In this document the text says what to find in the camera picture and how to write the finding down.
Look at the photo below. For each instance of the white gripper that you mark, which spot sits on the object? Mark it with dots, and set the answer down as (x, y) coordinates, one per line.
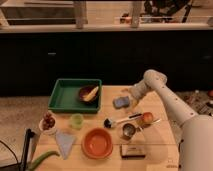
(135, 96)

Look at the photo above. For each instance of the blue sponge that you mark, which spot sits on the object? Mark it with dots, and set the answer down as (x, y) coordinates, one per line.
(121, 102)

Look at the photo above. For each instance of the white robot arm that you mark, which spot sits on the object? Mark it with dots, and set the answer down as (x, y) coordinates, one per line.
(196, 144)

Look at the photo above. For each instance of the dark brown bowl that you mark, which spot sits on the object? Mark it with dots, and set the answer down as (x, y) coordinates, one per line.
(86, 94)

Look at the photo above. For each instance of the red orange bowl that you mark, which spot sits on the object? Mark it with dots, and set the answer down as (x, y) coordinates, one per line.
(97, 144)

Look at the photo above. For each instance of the white bowl of red fruit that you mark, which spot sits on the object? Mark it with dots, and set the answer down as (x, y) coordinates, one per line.
(47, 125)

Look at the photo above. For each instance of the red apple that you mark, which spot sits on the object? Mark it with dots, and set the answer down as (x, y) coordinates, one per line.
(147, 118)

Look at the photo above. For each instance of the metal measuring cup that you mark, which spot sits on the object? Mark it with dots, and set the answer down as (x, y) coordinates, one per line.
(129, 130)

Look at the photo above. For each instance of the black dish brush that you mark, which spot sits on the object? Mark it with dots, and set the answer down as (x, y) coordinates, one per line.
(111, 123)

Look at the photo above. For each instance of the yellow banana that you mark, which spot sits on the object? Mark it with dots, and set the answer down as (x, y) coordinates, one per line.
(91, 95)

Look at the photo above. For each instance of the black rectangular box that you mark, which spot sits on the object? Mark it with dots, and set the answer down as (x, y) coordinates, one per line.
(132, 151)

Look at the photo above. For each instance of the small green cup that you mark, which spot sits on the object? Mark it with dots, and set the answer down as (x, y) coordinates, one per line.
(77, 121)

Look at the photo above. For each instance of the green plastic tray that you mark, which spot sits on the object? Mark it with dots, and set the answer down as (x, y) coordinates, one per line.
(67, 94)

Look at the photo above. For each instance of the grey triangular cloth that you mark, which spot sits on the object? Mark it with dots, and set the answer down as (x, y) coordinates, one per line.
(64, 142)

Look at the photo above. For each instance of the green cucumber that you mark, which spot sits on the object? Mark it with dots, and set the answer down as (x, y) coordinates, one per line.
(40, 159)

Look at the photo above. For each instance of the black stand post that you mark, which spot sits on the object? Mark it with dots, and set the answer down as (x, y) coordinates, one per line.
(28, 136)

